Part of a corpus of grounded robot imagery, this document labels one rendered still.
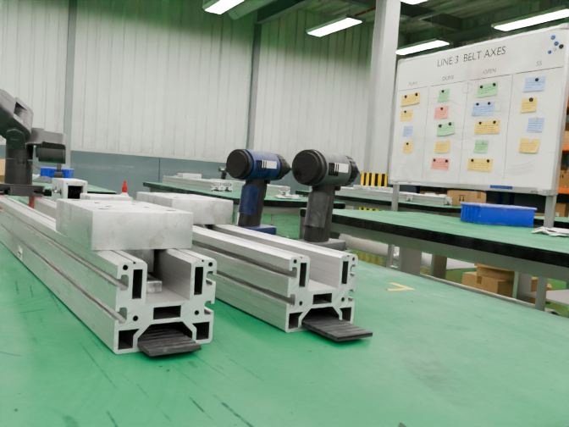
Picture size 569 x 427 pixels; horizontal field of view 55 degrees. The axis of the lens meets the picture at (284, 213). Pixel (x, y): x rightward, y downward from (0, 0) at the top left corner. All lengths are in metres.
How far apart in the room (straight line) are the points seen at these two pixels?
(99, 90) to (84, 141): 1.15
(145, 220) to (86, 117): 11.94
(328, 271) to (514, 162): 3.16
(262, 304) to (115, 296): 0.20
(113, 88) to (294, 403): 12.32
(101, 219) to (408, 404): 0.34
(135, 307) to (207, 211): 0.40
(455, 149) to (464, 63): 0.60
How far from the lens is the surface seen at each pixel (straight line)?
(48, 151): 1.34
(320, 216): 0.91
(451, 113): 4.18
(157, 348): 0.52
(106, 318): 0.55
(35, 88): 12.44
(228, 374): 0.49
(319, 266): 0.68
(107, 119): 12.62
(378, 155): 9.24
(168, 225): 0.60
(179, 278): 0.57
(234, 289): 0.71
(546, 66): 3.75
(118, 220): 0.59
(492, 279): 4.77
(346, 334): 0.60
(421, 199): 5.45
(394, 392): 0.49
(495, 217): 2.95
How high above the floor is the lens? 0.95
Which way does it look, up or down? 4 degrees down
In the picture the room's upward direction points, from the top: 4 degrees clockwise
